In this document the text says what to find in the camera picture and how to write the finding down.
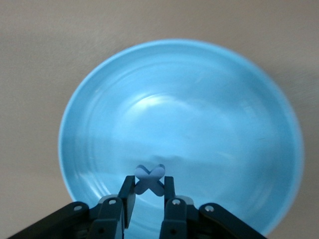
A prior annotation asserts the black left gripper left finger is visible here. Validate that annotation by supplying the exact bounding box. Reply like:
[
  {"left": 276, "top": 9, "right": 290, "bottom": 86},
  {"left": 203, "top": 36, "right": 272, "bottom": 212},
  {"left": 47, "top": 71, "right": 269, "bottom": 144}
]
[{"left": 7, "top": 175, "right": 137, "bottom": 239}]

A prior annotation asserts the blue foam letter x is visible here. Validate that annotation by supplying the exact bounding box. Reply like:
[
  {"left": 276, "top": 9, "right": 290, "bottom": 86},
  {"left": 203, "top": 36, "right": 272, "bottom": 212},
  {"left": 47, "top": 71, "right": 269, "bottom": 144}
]
[{"left": 134, "top": 163, "right": 166, "bottom": 197}]

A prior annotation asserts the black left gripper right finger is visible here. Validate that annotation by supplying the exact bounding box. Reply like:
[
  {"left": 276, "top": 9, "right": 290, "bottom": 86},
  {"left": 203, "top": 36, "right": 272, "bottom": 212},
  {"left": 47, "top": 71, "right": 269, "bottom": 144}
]
[{"left": 159, "top": 176, "right": 269, "bottom": 239}]

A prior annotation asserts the blue plate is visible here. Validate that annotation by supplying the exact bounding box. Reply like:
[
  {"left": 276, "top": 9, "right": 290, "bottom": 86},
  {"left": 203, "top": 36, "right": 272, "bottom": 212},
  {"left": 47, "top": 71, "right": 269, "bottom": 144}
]
[{"left": 57, "top": 37, "right": 305, "bottom": 237}]

